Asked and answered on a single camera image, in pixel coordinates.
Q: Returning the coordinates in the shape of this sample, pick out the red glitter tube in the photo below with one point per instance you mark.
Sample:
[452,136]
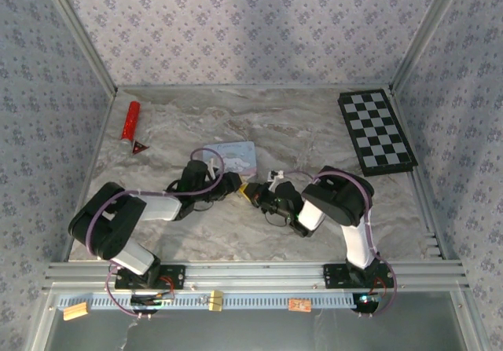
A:
[130,121]

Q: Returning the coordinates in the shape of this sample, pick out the blue cartoon tin box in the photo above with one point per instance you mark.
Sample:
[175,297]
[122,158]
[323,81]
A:
[236,158]

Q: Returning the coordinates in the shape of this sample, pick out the black and grey chessboard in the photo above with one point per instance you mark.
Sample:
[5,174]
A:
[373,131]

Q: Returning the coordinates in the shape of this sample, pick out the small dark red triangle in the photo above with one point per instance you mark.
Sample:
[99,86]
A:
[138,147]

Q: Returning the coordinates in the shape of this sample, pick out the yellow padlock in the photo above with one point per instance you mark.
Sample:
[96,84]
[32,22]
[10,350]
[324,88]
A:
[246,191]

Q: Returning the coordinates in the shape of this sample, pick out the black controller board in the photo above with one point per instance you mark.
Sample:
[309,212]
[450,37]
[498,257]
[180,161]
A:
[151,300]
[365,300]

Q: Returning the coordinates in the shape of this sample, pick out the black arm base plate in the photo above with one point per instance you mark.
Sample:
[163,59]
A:
[334,276]
[175,276]

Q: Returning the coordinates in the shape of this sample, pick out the light wooden block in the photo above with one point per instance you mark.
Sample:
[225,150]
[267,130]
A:
[76,311]

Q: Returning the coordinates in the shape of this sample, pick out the aluminium frame post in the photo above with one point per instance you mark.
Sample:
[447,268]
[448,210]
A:
[80,33]
[427,33]

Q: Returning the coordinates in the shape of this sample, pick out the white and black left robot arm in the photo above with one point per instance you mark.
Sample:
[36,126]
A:
[157,207]

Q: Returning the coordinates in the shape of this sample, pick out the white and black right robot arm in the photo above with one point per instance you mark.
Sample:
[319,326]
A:
[355,241]

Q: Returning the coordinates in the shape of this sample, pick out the aluminium table edge rail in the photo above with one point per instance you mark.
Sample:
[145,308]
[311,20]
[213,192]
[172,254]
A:
[92,162]
[420,186]

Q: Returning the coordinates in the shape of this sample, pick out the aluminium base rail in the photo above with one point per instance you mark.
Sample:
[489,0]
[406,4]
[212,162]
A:
[255,276]

